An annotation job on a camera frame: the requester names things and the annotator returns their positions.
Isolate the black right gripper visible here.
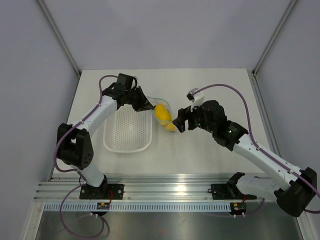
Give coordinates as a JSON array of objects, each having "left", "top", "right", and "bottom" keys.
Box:
[{"left": 173, "top": 99, "right": 216, "bottom": 134}]

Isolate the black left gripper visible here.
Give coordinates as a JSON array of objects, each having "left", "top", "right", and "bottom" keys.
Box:
[{"left": 124, "top": 86, "right": 154, "bottom": 112}]

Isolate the yellow toy pear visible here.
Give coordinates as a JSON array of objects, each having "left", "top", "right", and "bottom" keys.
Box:
[{"left": 164, "top": 121, "right": 177, "bottom": 133}]

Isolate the clear teal-zipper zip bag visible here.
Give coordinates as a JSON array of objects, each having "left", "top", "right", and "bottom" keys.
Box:
[{"left": 147, "top": 96, "right": 177, "bottom": 133}]

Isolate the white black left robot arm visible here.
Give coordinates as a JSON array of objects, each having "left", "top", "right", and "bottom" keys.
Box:
[{"left": 53, "top": 73, "right": 154, "bottom": 200}]

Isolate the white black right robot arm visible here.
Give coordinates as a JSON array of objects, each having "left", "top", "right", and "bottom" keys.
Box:
[{"left": 173, "top": 100, "right": 317, "bottom": 217}]

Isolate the white perforated plastic basket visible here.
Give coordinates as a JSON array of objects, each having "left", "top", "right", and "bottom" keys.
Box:
[{"left": 103, "top": 105, "right": 153, "bottom": 154}]

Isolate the right small circuit board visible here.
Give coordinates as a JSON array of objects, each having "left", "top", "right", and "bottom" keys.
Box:
[{"left": 230, "top": 202, "right": 247, "bottom": 218}]

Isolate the small circuit board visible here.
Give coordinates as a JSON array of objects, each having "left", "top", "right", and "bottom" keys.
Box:
[
  {"left": 230, "top": 202, "right": 247, "bottom": 218},
  {"left": 96, "top": 202, "right": 110, "bottom": 210}
]

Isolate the left small circuit board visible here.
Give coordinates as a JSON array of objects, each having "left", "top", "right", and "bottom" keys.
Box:
[{"left": 96, "top": 202, "right": 110, "bottom": 210}]

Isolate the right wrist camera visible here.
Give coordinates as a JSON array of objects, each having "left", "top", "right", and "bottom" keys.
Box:
[{"left": 186, "top": 87, "right": 205, "bottom": 112}]

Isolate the left aluminium frame post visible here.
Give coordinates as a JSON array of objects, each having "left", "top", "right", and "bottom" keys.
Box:
[{"left": 35, "top": 0, "right": 82, "bottom": 79}]

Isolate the aluminium frame post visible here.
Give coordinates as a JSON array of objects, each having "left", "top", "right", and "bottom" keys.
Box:
[
  {"left": 252, "top": 0, "right": 300, "bottom": 78},
  {"left": 35, "top": 0, "right": 82, "bottom": 79}
]

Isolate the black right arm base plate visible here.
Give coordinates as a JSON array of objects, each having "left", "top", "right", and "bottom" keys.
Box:
[{"left": 207, "top": 183, "right": 257, "bottom": 200}]

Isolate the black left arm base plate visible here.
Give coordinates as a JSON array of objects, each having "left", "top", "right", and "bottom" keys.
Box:
[{"left": 79, "top": 183, "right": 124, "bottom": 200}]

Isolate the aluminium mounting rail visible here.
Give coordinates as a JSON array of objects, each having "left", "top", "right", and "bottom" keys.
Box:
[{"left": 33, "top": 173, "right": 232, "bottom": 202}]

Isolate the white slotted cable duct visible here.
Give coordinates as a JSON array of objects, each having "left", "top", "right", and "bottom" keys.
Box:
[{"left": 44, "top": 202, "right": 232, "bottom": 213}]

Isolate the right aluminium frame post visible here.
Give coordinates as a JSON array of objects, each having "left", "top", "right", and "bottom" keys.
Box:
[{"left": 252, "top": 0, "right": 300, "bottom": 78}]

